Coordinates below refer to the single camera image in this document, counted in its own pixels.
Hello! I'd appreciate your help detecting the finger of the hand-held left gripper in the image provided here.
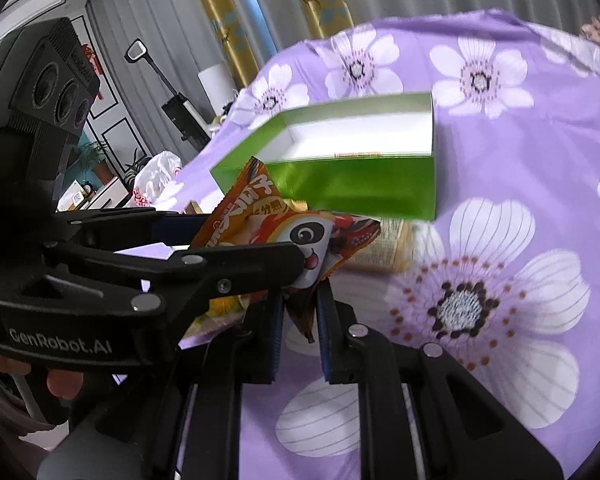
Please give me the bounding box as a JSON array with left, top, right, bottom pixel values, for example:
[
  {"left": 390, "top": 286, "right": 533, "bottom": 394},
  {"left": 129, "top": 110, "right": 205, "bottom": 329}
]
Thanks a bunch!
[
  {"left": 55, "top": 208, "right": 216, "bottom": 251},
  {"left": 45, "top": 242, "right": 306, "bottom": 342}
]

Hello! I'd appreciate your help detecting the red wall ornament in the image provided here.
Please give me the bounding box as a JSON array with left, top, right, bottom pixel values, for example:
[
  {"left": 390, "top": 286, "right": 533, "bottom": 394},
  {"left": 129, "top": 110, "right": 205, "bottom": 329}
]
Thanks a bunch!
[{"left": 80, "top": 44, "right": 104, "bottom": 105}]

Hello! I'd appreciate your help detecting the white low cabinet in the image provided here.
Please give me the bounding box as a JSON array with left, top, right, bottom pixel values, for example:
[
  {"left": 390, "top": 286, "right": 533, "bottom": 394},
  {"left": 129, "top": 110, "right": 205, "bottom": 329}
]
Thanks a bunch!
[{"left": 55, "top": 175, "right": 137, "bottom": 212}]

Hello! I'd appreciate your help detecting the dark leafy potted plant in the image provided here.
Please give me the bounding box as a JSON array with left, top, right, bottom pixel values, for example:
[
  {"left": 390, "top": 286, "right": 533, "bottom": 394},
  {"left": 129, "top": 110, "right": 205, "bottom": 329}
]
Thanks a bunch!
[{"left": 124, "top": 149, "right": 152, "bottom": 187}]

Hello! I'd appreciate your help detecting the white red plastic bag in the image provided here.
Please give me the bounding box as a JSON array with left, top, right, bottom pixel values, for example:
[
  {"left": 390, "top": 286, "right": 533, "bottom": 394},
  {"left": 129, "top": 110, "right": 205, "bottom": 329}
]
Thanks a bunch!
[{"left": 131, "top": 151, "right": 183, "bottom": 209}]

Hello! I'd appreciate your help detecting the purple floral tablecloth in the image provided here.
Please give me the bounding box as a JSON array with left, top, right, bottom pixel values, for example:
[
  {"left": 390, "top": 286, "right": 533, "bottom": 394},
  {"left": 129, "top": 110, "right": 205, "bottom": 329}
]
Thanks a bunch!
[{"left": 110, "top": 7, "right": 600, "bottom": 480}]

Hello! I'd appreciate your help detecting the black upright vacuum cleaner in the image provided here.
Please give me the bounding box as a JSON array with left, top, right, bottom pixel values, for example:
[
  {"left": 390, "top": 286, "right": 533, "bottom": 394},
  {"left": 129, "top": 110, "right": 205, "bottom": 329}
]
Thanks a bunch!
[{"left": 124, "top": 40, "right": 212, "bottom": 145}]

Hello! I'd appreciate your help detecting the yellow snack packet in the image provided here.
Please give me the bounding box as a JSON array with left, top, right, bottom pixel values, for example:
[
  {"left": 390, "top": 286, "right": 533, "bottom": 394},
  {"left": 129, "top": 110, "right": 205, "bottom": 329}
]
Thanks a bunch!
[{"left": 180, "top": 295, "right": 251, "bottom": 348}]

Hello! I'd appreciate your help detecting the orange panda snack packet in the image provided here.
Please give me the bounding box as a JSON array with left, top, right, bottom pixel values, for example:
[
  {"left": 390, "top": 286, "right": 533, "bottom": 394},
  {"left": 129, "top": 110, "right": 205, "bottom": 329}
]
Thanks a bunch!
[{"left": 187, "top": 156, "right": 382, "bottom": 343}]

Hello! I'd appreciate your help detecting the person's left hand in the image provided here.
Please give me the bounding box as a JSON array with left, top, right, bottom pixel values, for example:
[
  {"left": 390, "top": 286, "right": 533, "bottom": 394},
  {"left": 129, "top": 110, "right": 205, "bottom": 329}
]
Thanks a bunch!
[{"left": 0, "top": 347, "right": 86, "bottom": 397}]

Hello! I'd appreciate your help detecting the white cylinder appliance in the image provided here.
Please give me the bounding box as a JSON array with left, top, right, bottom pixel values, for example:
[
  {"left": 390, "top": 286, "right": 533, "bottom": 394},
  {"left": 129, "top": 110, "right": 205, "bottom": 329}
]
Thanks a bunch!
[{"left": 197, "top": 62, "right": 237, "bottom": 122}]

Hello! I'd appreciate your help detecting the tan snack packet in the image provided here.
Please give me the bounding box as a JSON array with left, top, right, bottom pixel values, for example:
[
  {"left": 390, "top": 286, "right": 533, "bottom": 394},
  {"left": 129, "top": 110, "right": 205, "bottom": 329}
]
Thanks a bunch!
[{"left": 347, "top": 217, "right": 416, "bottom": 275}]

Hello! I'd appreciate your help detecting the black white yellow bundle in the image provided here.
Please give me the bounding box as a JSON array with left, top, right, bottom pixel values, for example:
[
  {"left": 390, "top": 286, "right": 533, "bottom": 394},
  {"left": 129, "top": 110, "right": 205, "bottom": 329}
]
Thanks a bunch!
[{"left": 211, "top": 100, "right": 239, "bottom": 136}]

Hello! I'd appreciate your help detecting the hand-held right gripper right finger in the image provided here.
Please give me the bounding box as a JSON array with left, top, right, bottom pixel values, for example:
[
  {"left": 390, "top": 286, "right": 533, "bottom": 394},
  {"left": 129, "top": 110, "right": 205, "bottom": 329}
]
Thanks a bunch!
[{"left": 315, "top": 282, "right": 566, "bottom": 480}]

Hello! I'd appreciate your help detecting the green cardboard box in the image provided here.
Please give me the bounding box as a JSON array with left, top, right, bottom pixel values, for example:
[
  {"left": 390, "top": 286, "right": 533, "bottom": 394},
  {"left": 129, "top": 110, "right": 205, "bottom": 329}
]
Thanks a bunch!
[{"left": 210, "top": 91, "right": 437, "bottom": 223}]

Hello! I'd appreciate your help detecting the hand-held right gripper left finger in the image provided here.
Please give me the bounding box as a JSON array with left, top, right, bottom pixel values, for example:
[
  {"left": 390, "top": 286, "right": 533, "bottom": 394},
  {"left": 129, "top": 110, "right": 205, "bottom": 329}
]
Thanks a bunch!
[{"left": 147, "top": 287, "right": 287, "bottom": 480}]

